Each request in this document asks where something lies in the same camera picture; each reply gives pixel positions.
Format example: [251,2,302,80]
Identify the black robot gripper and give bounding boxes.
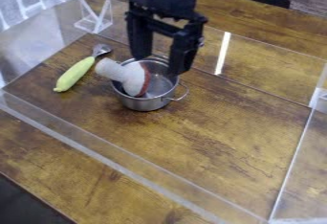
[127,0,207,76]

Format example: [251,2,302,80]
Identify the white plush mushroom red cap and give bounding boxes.
[95,58,151,97]

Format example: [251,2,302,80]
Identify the small silver metal pot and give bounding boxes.
[111,57,190,112]

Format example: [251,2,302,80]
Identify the clear acrylic triangular bracket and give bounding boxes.
[75,0,113,34]

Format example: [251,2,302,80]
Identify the yellow-green handled metal spoon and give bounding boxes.
[53,44,112,93]

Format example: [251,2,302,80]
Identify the clear acrylic enclosure wall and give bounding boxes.
[0,0,327,224]

